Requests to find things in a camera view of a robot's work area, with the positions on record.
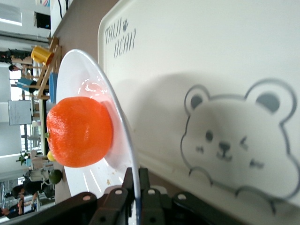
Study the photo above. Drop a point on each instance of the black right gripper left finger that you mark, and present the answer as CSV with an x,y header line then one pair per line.
x,y
117,206

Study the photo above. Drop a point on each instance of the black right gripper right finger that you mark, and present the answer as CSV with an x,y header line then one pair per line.
x,y
152,206

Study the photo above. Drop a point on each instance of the orange fruit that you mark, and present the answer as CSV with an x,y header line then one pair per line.
x,y
79,131

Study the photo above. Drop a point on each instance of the white round plate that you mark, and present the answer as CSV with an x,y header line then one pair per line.
x,y
93,77

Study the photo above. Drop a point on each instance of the dark green avocado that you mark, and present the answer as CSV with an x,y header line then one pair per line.
x,y
55,176

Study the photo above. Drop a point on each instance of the yellow lemon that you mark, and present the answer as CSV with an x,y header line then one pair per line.
x,y
50,156

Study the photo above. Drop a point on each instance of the person in dark clothes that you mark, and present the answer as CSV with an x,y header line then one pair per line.
x,y
21,194

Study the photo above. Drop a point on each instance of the blue bowl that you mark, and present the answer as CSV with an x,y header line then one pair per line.
x,y
53,87

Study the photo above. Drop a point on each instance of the whiteboard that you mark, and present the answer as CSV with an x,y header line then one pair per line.
x,y
20,112

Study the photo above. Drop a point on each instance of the wooden mug rack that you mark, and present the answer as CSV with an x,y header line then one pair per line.
x,y
45,75

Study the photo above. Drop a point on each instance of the cream tray with bear print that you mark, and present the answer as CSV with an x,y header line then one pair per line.
x,y
199,58

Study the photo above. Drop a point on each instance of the yellow mug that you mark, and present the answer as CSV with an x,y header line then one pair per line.
x,y
41,55

